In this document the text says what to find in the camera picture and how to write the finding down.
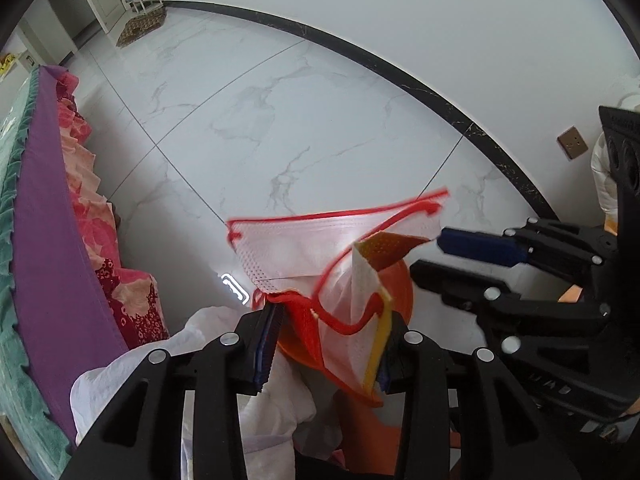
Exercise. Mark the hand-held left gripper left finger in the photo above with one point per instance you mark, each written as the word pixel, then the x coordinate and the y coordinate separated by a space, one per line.
pixel 265 347

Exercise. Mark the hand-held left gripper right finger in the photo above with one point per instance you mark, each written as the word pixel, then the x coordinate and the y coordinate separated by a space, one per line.
pixel 395 375

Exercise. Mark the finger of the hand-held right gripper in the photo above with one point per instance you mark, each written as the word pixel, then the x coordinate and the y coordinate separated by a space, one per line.
pixel 480 247
pixel 450 280

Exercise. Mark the orange plastic bin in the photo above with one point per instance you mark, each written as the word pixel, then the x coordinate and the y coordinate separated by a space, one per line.
pixel 397 285

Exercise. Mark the white red-trimmed fabric bag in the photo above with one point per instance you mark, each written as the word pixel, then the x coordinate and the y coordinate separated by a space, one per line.
pixel 300 245

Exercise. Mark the red floral bed skirt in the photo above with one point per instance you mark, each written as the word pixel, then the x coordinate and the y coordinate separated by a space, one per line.
pixel 125 300

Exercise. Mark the purple bed sheet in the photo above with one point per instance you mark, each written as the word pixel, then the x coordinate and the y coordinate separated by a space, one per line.
pixel 50 235

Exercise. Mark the green floral bedspread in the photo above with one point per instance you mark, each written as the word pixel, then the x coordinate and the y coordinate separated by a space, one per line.
pixel 20 410

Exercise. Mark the patterned doormat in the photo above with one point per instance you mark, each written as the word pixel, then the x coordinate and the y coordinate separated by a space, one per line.
pixel 142 25

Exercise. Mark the brown wall socket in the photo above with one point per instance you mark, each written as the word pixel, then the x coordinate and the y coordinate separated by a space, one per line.
pixel 572 142

